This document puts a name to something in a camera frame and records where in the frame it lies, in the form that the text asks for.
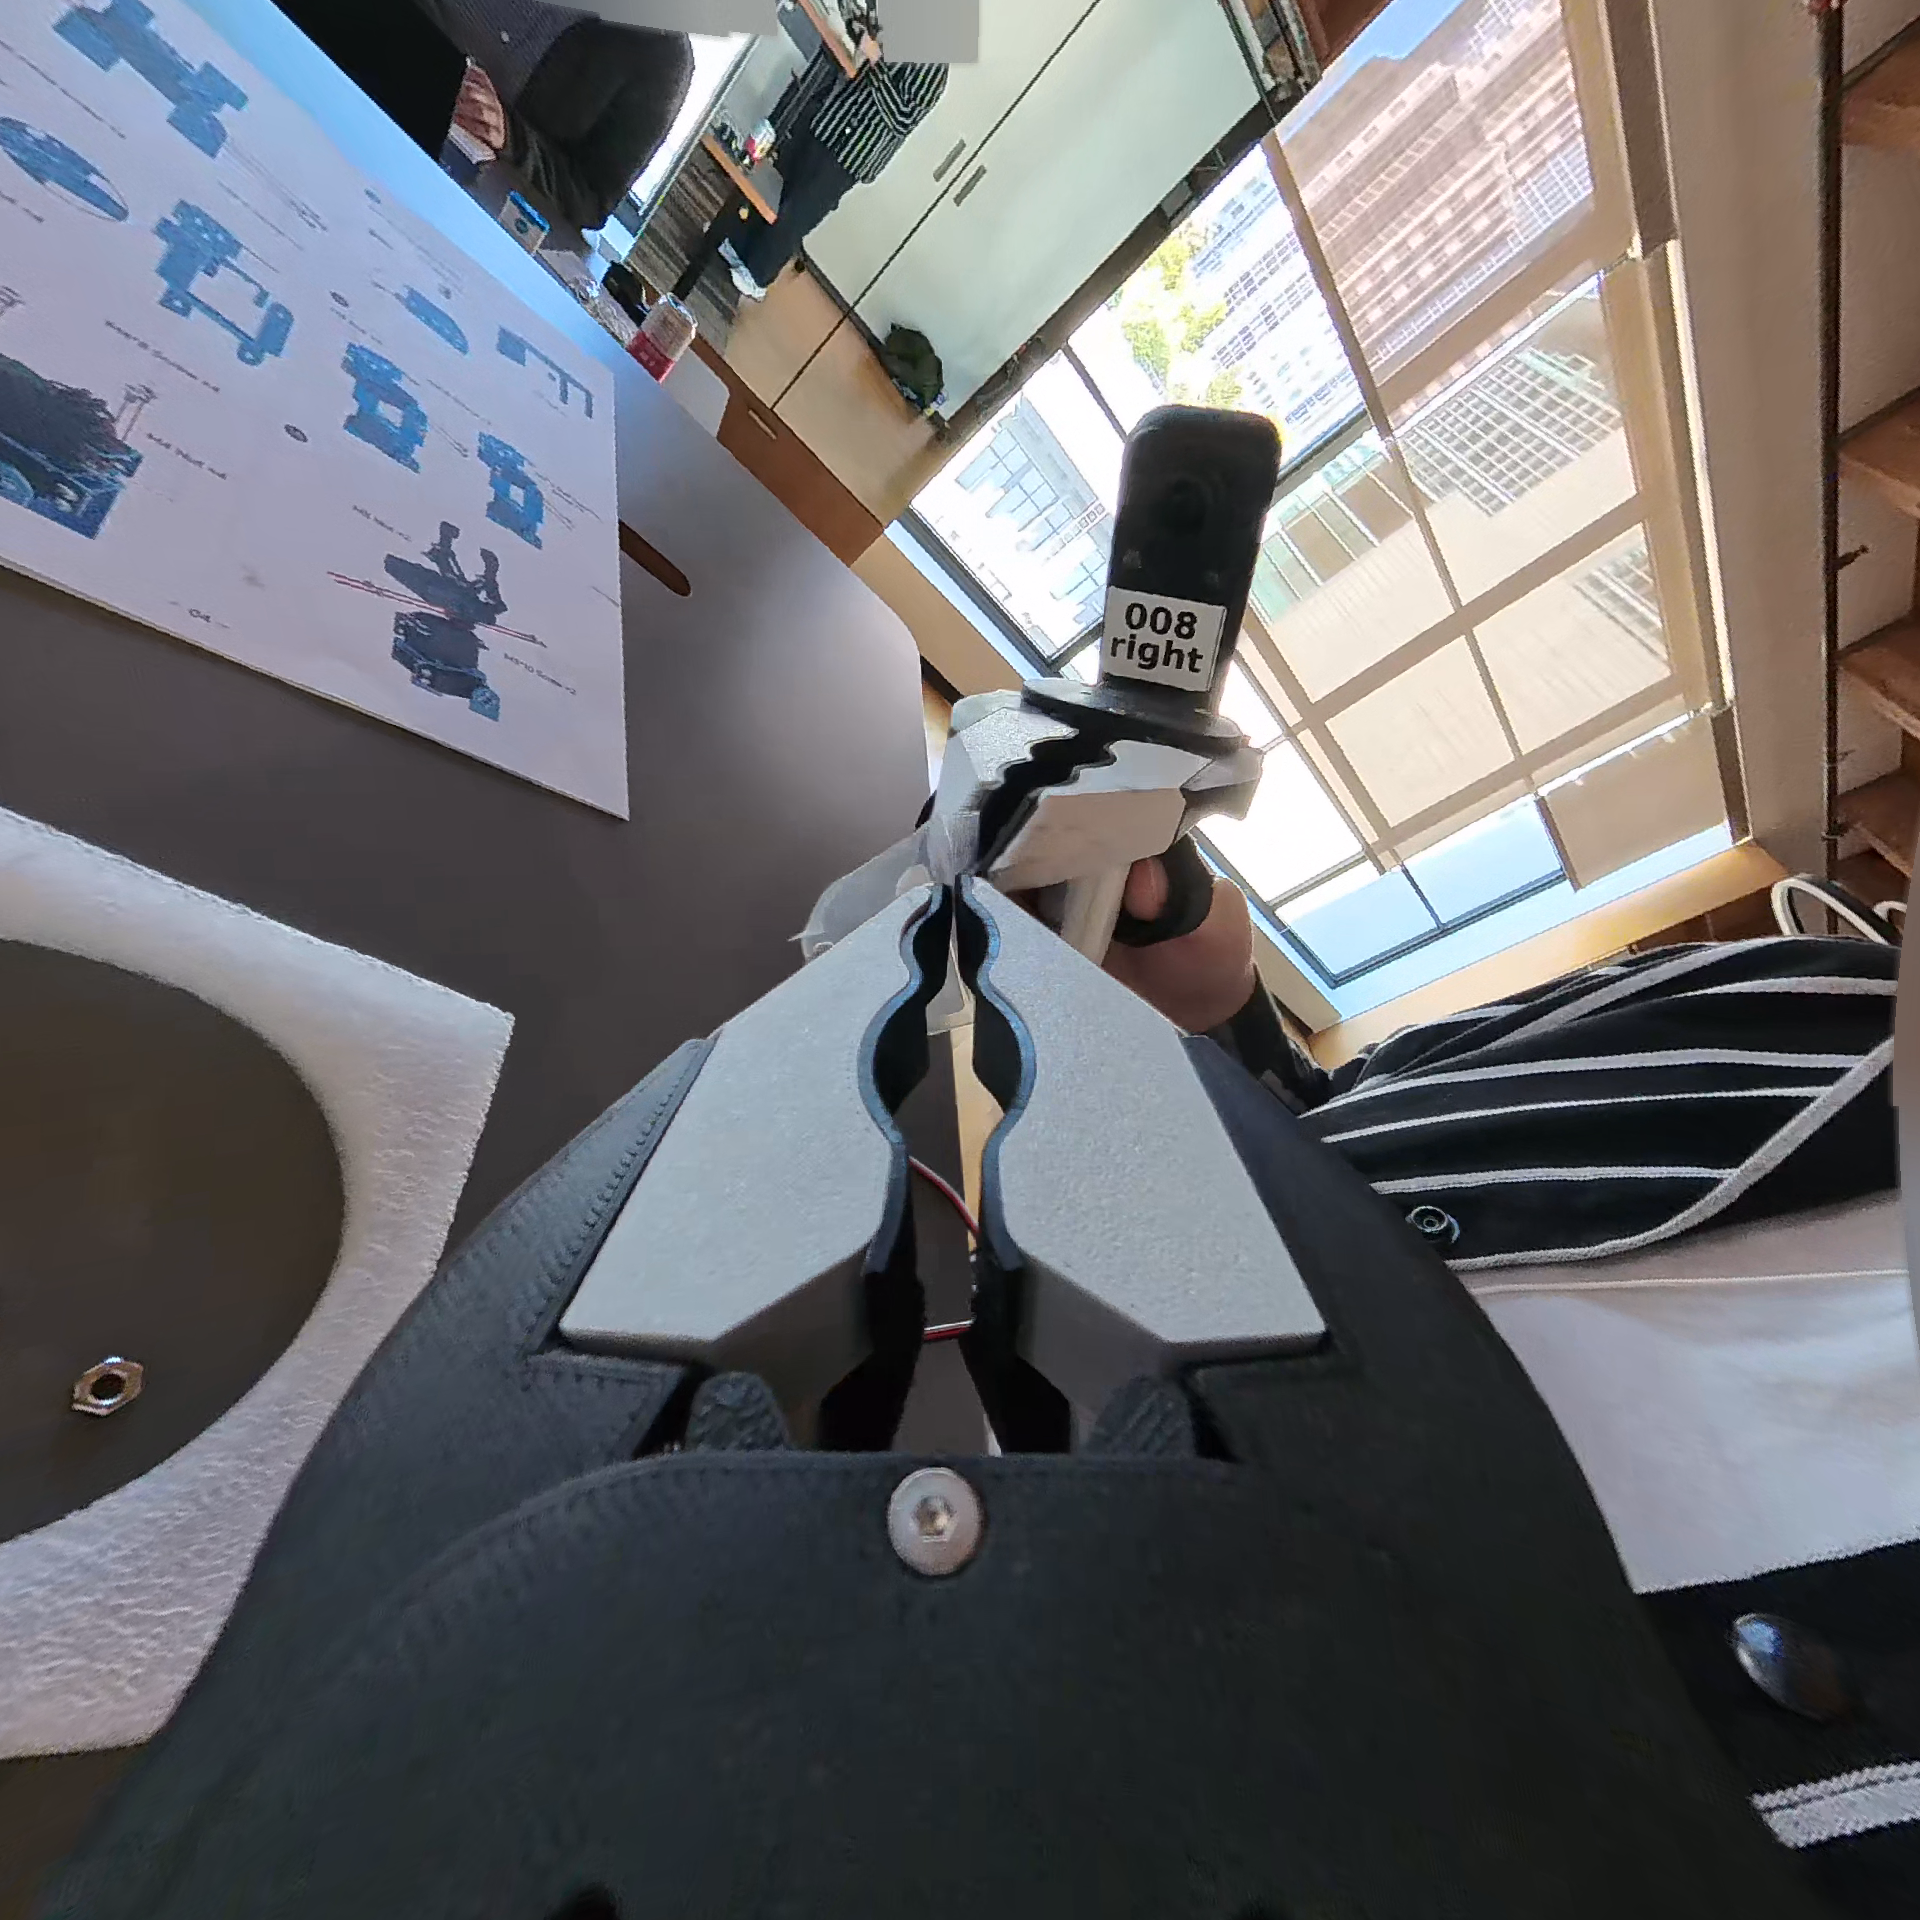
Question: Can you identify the black servo with striped cable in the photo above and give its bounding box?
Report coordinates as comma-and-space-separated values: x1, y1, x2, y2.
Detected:
907, 1155, 984, 1347

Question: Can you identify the white foam square with hole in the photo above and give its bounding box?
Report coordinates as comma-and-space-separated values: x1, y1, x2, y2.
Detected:
0, 809, 515, 1760

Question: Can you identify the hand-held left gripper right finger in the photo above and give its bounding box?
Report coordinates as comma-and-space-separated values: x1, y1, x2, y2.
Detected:
960, 875, 1331, 1454

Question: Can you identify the person's right hand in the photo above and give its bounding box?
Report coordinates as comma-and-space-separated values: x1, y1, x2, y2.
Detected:
1106, 859, 1264, 1039

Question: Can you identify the person's right forearm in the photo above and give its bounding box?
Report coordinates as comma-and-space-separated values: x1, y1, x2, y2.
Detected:
1184, 975, 1368, 1123

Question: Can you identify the wooden low cabinet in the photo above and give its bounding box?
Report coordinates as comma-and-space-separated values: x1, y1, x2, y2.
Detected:
698, 255, 963, 564

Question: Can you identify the person's striped black shirt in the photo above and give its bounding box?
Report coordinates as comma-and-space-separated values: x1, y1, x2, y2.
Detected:
1296, 936, 1920, 1920

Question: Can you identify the open instruction booklet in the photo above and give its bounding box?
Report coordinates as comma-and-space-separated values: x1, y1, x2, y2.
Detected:
0, 0, 629, 820

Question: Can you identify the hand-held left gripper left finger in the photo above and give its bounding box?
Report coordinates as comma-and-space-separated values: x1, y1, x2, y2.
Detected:
557, 881, 941, 1452

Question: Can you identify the clear bag of short screws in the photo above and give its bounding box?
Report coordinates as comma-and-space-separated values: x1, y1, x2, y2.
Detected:
795, 838, 975, 1038

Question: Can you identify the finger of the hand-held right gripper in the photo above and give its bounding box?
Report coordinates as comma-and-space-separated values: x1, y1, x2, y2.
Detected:
978, 743, 1228, 895
927, 702, 1056, 885

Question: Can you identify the beige window blind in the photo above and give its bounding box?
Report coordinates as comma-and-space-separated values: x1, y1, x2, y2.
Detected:
1535, 710, 1748, 895
1252, 246, 1728, 864
1271, 0, 1600, 355

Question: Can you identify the dark desk with wooden edge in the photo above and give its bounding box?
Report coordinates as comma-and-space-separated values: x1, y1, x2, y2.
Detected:
450, 151, 735, 436
0, 0, 963, 1920

